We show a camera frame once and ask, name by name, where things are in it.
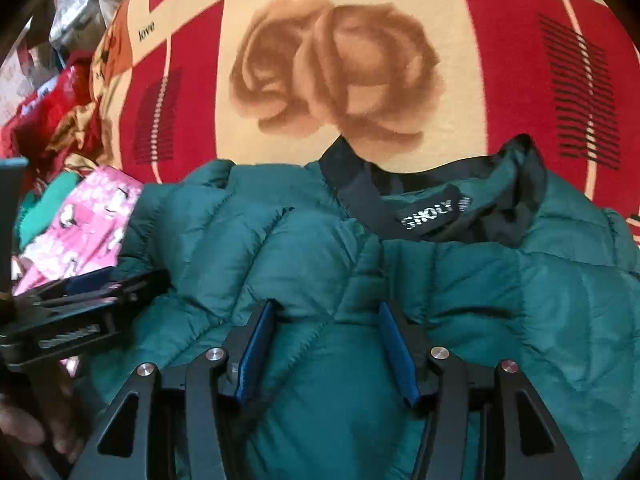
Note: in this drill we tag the grey crumpled plastic bag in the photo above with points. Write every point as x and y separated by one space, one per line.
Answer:
75 5

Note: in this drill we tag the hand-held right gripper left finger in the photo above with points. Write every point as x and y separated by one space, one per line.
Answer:
254 345

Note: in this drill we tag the red cloth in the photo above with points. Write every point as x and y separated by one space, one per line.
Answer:
50 110

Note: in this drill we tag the pink printed cloth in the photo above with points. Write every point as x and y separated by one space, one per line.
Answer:
85 225

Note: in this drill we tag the red cream rose printed blanket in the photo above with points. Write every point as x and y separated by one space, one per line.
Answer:
350 70

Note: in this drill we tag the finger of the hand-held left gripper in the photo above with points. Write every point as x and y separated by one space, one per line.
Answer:
65 325
95 280

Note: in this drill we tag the bright green cloth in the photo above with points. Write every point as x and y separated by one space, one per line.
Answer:
45 210

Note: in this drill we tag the person's left hand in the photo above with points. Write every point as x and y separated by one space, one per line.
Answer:
22 425

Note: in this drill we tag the dark green puffer jacket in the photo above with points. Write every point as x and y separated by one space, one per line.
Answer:
475 310

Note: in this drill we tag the golden yellow cloth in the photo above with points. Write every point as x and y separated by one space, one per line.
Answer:
82 130

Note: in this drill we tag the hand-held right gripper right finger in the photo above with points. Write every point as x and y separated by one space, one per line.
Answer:
397 350

